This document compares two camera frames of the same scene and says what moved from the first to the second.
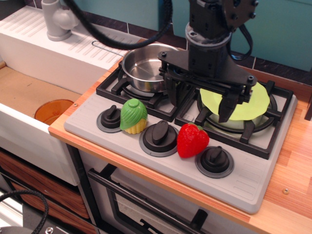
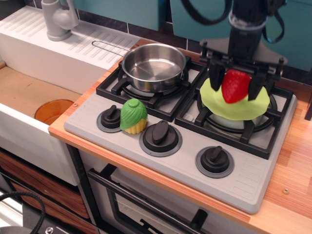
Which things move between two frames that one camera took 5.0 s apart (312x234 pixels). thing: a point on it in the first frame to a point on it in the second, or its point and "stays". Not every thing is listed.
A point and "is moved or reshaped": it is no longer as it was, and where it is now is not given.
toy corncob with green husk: (133, 116) stays
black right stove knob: (215, 162) stays
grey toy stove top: (222, 170) stays
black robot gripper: (211, 66) to (243, 48)
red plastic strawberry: (191, 140) is moved or reshaped
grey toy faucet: (60, 21) stays
